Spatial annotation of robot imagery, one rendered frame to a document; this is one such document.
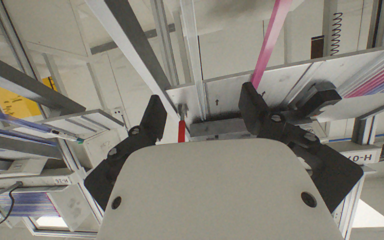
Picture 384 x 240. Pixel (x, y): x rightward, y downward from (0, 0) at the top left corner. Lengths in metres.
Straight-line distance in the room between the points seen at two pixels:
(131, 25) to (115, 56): 2.27
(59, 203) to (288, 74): 1.25
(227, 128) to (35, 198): 1.23
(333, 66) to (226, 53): 1.72
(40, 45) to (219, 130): 1.07
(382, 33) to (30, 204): 1.90
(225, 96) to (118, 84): 2.26
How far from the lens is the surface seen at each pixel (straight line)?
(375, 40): 0.79
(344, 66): 0.39
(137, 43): 0.22
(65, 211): 1.20
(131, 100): 2.34
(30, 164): 1.16
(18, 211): 1.55
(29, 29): 1.14
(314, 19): 2.55
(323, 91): 0.40
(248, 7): 0.87
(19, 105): 3.19
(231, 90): 0.29
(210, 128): 0.36
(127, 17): 0.22
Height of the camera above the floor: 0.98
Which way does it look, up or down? 14 degrees up
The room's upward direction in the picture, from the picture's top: 170 degrees clockwise
